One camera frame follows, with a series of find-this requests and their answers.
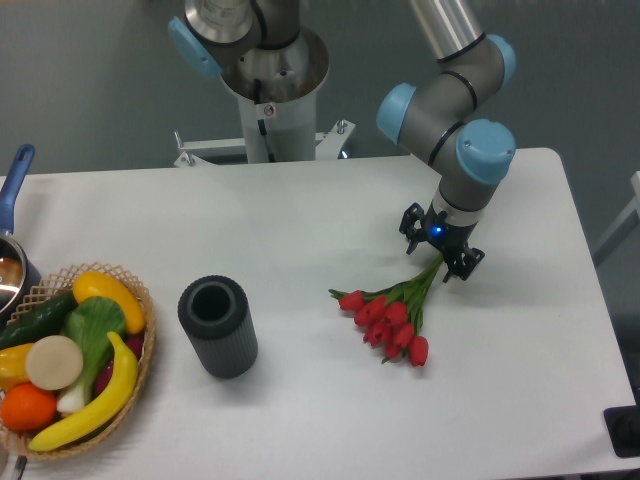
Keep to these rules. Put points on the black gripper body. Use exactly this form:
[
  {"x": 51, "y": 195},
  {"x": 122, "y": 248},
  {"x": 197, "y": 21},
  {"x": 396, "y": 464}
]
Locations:
[{"x": 450, "y": 239}]

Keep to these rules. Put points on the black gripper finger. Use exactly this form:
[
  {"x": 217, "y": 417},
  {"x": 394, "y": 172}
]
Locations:
[
  {"x": 411, "y": 227},
  {"x": 461, "y": 262}
]

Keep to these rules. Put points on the red tulip bouquet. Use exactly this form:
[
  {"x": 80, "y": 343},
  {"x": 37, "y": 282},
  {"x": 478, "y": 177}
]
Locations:
[{"x": 392, "y": 318}]

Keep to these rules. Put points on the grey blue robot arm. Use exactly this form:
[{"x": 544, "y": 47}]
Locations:
[{"x": 274, "y": 66}]

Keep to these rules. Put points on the dark grey ribbed vase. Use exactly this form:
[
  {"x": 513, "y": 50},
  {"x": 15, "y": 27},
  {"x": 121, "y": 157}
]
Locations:
[{"x": 215, "y": 314}]

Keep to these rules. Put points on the black device at edge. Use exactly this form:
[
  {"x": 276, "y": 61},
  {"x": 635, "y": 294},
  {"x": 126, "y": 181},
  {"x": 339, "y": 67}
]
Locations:
[{"x": 623, "y": 429}]

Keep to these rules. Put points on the dark red vegetable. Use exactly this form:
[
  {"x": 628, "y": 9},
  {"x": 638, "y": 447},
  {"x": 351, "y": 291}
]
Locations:
[{"x": 135, "y": 343}]

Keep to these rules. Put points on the yellow banana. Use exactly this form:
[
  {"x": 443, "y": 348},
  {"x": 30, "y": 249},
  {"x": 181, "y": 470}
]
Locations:
[{"x": 101, "y": 409}]

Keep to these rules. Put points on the yellow squash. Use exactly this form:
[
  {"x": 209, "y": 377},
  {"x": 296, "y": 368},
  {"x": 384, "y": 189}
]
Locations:
[{"x": 97, "y": 284}]

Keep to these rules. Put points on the green bok choy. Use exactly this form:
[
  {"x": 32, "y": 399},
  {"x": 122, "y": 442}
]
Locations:
[{"x": 88, "y": 326}]

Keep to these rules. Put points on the green cucumber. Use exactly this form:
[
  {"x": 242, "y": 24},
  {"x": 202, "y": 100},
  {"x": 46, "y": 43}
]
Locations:
[{"x": 44, "y": 320}]

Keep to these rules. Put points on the beige round disc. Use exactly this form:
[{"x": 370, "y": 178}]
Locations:
[{"x": 54, "y": 363}]

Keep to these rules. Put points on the yellow bell pepper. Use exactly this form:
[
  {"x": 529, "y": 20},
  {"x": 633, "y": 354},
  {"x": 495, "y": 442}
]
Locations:
[{"x": 13, "y": 366}]

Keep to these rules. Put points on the orange fruit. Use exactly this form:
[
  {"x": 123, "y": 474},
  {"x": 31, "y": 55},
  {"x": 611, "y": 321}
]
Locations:
[{"x": 27, "y": 408}]

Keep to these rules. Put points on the woven wicker basket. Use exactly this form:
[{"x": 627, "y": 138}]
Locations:
[{"x": 56, "y": 284}]

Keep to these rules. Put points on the white furniture frame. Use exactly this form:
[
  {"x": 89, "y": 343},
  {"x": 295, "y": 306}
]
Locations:
[{"x": 620, "y": 227}]

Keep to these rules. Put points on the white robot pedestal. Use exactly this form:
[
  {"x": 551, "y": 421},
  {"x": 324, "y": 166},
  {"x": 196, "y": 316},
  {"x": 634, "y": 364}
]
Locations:
[{"x": 272, "y": 133}]

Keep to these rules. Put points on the blue handled saucepan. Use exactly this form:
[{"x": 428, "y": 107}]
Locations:
[{"x": 18, "y": 274}]

